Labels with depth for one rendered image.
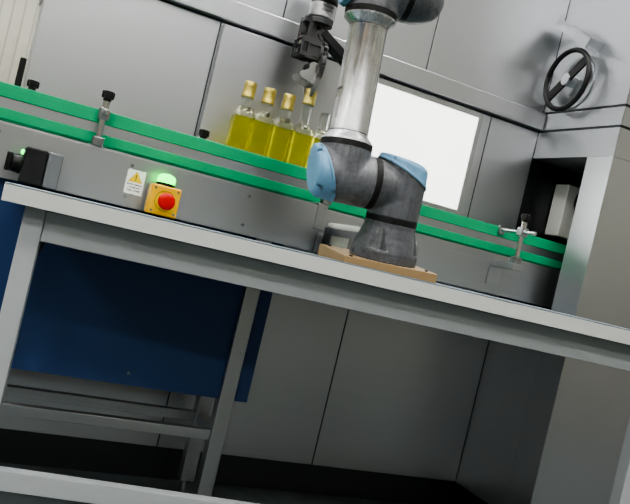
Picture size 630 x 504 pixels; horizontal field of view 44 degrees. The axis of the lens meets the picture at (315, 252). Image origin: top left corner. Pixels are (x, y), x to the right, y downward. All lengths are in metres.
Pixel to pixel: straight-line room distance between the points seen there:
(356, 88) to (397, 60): 0.80
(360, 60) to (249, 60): 0.64
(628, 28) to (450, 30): 0.54
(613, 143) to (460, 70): 0.53
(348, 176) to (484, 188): 1.08
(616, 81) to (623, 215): 0.41
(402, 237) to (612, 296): 1.00
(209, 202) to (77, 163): 0.33
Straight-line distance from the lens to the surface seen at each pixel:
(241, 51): 2.28
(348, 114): 1.68
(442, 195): 2.54
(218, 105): 2.25
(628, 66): 2.58
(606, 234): 2.49
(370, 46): 1.72
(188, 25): 2.29
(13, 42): 5.54
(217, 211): 1.95
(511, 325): 1.83
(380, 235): 1.69
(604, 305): 2.52
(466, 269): 2.39
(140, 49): 2.25
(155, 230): 1.55
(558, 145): 2.69
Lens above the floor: 0.76
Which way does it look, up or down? level
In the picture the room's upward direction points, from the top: 13 degrees clockwise
